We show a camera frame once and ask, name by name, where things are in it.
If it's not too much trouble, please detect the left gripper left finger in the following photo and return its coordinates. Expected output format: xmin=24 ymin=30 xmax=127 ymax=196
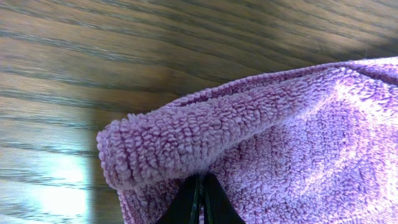
xmin=155 ymin=175 xmax=201 ymax=224

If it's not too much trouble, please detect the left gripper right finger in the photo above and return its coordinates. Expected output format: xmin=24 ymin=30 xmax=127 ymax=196
xmin=203 ymin=173 xmax=246 ymax=224

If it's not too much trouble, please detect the purple microfiber cloth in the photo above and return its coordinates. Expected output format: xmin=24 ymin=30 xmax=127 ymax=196
xmin=96 ymin=57 xmax=397 ymax=223

